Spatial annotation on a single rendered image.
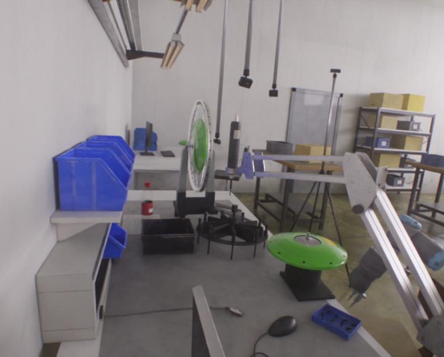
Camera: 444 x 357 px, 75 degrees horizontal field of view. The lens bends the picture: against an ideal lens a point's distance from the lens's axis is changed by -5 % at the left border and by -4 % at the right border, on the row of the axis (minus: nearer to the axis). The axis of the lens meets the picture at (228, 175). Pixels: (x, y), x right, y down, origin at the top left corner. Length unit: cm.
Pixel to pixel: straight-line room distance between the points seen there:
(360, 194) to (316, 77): 579
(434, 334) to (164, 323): 71
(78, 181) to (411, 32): 764
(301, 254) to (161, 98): 475
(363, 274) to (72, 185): 91
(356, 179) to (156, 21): 525
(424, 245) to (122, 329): 88
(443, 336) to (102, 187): 95
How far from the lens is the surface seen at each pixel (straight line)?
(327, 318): 115
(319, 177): 84
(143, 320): 105
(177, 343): 97
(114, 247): 130
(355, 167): 78
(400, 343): 168
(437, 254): 95
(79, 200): 104
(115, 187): 101
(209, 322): 50
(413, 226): 97
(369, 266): 99
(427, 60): 835
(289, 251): 117
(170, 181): 578
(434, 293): 81
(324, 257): 117
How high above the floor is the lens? 156
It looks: 12 degrees down
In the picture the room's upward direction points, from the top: 4 degrees clockwise
